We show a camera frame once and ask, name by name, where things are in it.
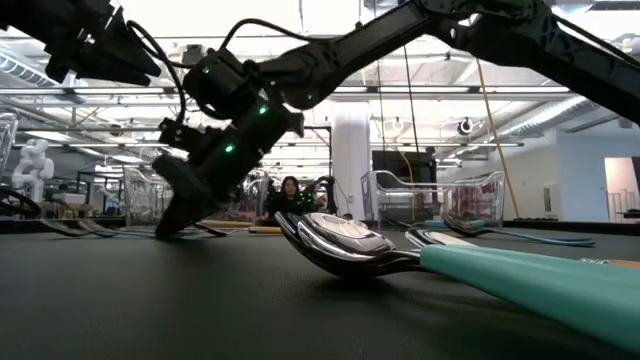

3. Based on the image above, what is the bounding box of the clear plastic bin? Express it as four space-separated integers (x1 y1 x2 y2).
360 170 507 229
122 167 270 227
0 110 21 176

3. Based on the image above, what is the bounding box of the spoon with teal handle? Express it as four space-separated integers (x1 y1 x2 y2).
382 215 487 231

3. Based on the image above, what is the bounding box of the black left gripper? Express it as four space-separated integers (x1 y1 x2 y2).
47 0 162 86

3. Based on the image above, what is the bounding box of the black monitor screen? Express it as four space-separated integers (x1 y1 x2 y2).
371 149 438 194

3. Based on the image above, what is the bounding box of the white square column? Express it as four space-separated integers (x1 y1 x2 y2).
331 102 372 221

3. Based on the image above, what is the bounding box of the small spoon teal handle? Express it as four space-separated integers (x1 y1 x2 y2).
77 218 162 239

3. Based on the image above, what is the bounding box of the spoon with blue handle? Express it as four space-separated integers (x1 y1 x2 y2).
38 218 151 239
441 213 597 248

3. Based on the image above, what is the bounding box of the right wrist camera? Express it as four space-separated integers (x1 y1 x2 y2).
158 117 225 154

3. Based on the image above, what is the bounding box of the seated person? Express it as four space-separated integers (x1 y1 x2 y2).
266 175 315 220

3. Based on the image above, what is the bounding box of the yellow hanging cable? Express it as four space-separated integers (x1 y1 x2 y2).
475 57 522 220

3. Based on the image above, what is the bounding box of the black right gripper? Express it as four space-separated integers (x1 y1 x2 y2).
152 99 305 240

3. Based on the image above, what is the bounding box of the fork with teal handle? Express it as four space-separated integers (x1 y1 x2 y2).
403 228 479 250

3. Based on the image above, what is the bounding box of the orange handled cutlery piece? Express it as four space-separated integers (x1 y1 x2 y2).
578 257 640 272

